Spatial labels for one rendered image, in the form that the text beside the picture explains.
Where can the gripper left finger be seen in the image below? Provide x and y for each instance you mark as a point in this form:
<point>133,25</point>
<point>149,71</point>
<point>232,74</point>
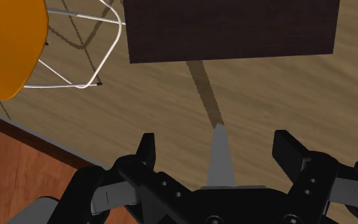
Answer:
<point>141,183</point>

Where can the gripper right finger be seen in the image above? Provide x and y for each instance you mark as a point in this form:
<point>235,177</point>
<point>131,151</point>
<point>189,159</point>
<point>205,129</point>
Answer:
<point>316,173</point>

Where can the brown wooden table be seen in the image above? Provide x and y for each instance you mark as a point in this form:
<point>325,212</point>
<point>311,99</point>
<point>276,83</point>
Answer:
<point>14,173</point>

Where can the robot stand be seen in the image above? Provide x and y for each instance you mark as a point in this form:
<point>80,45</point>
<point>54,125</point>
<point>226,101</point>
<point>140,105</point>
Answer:
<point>228,29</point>

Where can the orange chair with white legs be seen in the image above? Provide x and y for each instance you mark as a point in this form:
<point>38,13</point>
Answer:
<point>9,43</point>

